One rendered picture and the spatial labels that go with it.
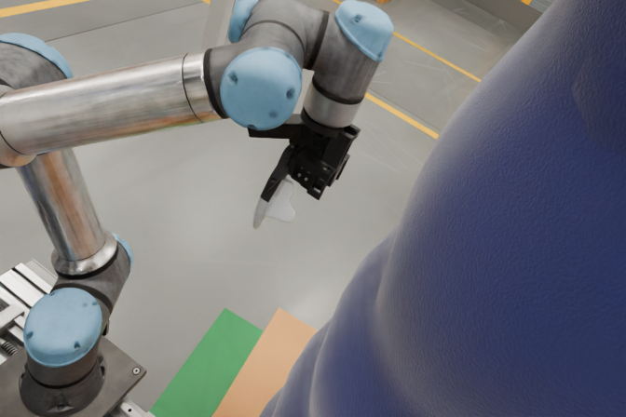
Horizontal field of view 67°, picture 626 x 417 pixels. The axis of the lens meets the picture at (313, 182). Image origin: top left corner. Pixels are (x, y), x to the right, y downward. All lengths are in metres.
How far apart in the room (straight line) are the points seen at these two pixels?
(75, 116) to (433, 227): 0.43
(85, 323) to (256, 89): 0.59
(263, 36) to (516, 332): 0.39
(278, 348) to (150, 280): 0.94
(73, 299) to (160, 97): 0.52
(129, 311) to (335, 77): 1.96
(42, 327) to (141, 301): 1.54
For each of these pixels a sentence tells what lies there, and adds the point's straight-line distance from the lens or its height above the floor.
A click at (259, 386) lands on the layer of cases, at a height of 0.54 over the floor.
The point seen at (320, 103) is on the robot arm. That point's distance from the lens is 0.62.
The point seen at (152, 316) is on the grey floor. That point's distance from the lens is 2.40.
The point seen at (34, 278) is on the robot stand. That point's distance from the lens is 1.35.
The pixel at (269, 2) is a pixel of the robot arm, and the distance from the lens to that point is 0.59.
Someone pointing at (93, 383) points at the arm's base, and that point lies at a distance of 1.06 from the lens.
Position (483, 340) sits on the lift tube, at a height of 1.93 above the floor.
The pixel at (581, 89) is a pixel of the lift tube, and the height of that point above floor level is 2.01.
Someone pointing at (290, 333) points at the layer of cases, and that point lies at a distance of 1.84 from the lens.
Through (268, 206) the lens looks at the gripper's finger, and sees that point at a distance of 0.71.
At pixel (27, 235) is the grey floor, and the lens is 2.68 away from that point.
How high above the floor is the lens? 2.06
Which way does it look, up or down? 38 degrees down
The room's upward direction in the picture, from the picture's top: 25 degrees clockwise
